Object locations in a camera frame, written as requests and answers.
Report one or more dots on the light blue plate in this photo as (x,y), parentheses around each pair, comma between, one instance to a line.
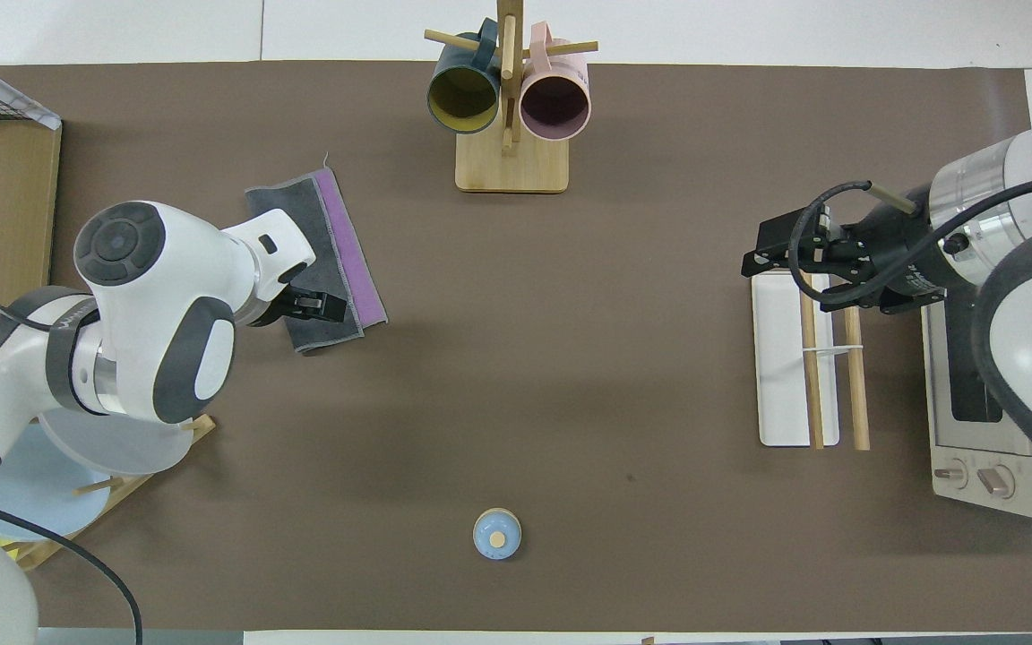
(41,493)

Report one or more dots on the purple and grey towel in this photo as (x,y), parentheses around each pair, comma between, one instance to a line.
(350,260)

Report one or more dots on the wooden plate stand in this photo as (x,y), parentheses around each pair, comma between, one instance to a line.
(202,428)

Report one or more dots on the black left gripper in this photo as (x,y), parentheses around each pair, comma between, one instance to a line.
(296,309)

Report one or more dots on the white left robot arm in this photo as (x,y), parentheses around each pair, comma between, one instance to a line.
(140,313)

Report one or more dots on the brown table mat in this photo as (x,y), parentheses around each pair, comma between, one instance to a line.
(570,358)

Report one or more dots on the blue service bell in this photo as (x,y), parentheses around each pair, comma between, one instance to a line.
(497,535)

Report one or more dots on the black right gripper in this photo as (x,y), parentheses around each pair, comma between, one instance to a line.
(901,251)

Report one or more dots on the white marble patterned sheet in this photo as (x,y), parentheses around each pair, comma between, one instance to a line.
(32,109)

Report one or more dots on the pink mug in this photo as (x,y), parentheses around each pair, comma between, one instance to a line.
(556,103)

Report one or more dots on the white rack with wooden bars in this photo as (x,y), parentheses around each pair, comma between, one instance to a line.
(780,376)

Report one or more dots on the beige toaster oven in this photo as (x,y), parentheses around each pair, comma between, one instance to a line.
(973,466)

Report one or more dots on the wooden mug tree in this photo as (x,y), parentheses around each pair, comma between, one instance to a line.
(511,170)

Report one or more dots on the dark teal mug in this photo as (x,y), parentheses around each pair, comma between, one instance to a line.
(462,94)

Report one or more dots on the yellow plate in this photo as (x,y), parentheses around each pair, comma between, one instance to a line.
(5,541)

